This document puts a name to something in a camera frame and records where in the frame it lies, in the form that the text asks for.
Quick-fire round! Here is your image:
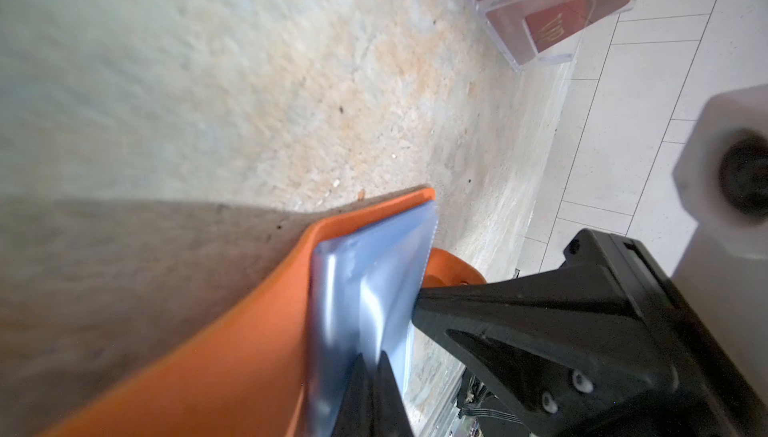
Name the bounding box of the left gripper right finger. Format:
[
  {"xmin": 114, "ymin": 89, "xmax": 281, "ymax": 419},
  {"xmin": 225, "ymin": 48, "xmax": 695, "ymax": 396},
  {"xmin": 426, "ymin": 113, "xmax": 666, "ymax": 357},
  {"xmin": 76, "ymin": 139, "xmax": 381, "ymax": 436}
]
[{"xmin": 371, "ymin": 351, "xmax": 414, "ymax": 437}]

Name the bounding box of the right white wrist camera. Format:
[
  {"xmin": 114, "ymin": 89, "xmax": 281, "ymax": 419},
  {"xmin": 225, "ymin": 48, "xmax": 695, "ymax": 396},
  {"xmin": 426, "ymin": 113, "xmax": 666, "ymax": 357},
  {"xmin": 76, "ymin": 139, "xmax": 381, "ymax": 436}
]
[{"xmin": 672, "ymin": 85, "xmax": 767, "ymax": 401}]

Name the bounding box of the red VIP card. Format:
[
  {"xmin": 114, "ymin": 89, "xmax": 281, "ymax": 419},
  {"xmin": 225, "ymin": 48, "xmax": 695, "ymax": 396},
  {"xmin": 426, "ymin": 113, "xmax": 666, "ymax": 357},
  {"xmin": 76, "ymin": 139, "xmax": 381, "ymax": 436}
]
[{"xmin": 525, "ymin": 0, "xmax": 634, "ymax": 53}]

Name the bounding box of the orange leather card holder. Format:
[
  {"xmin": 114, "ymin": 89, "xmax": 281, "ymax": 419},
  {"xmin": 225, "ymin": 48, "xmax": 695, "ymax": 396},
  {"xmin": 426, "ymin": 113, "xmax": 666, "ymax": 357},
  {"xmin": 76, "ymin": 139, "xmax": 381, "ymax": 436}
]
[{"xmin": 35, "ymin": 184, "xmax": 488, "ymax": 437}]

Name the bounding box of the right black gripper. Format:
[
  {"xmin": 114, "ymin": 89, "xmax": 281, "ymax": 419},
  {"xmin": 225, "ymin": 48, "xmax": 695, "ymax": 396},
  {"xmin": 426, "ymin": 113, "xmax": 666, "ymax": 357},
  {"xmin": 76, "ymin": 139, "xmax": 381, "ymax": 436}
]
[{"xmin": 414, "ymin": 229, "xmax": 767, "ymax": 436}]

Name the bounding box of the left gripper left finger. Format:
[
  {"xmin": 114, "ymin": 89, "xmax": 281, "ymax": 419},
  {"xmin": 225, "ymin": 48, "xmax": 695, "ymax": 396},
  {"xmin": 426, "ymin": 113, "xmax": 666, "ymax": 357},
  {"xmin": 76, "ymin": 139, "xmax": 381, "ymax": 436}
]
[{"xmin": 332, "ymin": 354, "xmax": 371, "ymax": 437}]

